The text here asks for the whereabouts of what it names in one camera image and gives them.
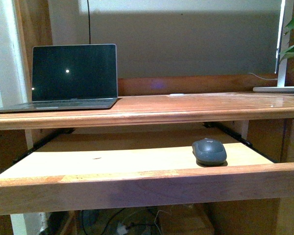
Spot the wooden desk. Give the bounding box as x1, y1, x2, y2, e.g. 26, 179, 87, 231
0, 75, 294, 235

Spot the black floor cable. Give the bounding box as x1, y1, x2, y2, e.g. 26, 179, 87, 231
77, 208, 162, 235

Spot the white power adapter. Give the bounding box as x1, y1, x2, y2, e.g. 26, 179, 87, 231
116, 224, 128, 235

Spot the black hanging wall cable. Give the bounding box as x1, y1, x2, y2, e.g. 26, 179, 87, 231
86, 0, 92, 45

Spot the wooden keyboard tray drawer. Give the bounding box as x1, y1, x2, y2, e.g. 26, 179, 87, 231
0, 127, 294, 216

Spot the dark grey computer mouse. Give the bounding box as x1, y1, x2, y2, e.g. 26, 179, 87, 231
192, 138, 227, 166

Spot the white thin cable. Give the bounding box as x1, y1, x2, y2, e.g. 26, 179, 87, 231
153, 209, 164, 233

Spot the white pipe column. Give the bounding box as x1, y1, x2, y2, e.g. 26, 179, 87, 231
10, 212, 50, 235

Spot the silver laptop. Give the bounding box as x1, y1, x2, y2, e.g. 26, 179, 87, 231
0, 44, 118, 113

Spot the white lamp cable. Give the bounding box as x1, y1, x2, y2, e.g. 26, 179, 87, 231
248, 71, 279, 81

